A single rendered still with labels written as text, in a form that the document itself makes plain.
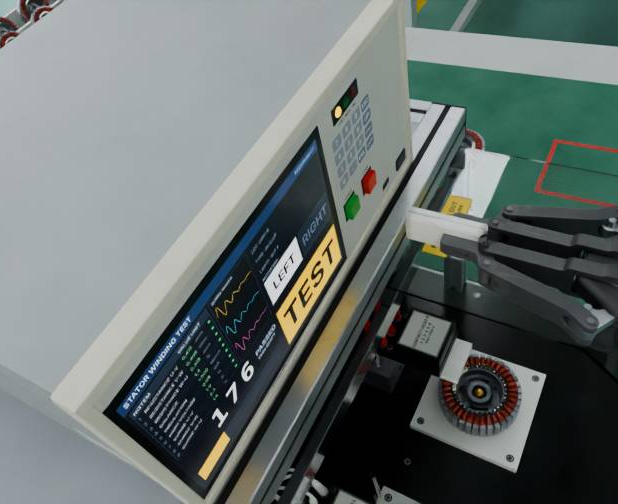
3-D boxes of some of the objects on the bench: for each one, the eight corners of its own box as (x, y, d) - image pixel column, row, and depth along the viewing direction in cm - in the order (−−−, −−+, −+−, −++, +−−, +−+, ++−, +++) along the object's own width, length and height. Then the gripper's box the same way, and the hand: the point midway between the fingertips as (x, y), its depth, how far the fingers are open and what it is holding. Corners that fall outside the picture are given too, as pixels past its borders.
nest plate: (545, 378, 81) (546, 374, 80) (515, 473, 73) (516, 470, 73) (446, 343, 87) (446, 339, 86) (410, 428, 80) (409, 424, 79)
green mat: (726, 98, 112) (726, 97, 112) (684, 343, 82) (684, 342, 82) (322, 49, 153) (322, 49, 153) (197, 201, 123) (197, 201, 123)
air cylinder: (410, 353, 87) (409, 335, 83) (392, 394, 84) (389, 377, 80) (381, 342, 90) (378, 325, 85) (361, 382, 86) (357, 365, 82)
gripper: (687, 399, 40) (383, 300, 50) (708, 264, 46) (434, 201, 56) (727, 348, 34) (374, 248, 44) (744, 202, 40) (433, 144, 51)
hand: (445, 231), depth 49 cm, fingers closed
